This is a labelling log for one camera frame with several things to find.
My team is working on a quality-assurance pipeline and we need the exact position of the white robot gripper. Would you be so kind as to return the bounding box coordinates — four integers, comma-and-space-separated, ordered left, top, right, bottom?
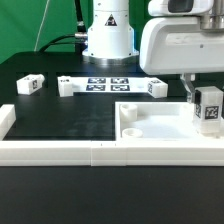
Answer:
139, 17, 224, 103

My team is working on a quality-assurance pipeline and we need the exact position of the white square tabletop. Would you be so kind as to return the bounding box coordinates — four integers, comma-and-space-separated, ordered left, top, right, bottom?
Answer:
115, 102, 224, 141

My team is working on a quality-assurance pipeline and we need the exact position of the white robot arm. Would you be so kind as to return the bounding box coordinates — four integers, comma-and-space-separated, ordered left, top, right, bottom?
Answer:
83, 0, 224, 101

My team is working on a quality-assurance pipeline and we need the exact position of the white fiducial marker sheet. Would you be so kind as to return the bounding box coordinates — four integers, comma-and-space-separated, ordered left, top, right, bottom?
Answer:
72, 77, 147, 93

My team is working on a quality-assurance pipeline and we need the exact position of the white U-shaped fence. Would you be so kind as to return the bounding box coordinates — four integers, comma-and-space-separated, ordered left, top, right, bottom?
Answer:
0, 104, 224, 166

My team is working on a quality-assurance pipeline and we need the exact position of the green backdrop curtain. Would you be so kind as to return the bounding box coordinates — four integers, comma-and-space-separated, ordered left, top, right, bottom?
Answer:
0, 0, 152, 63

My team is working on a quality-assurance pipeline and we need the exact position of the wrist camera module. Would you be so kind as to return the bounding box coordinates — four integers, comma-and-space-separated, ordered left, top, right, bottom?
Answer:
148, 0, 214, 16

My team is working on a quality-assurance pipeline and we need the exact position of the black cable bundle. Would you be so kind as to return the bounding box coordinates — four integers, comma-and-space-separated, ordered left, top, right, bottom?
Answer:
39, 0, 89, 53

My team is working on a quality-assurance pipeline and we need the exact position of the thin white cable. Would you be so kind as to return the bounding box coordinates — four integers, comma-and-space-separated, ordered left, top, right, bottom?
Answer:
33, 0, 52, 52

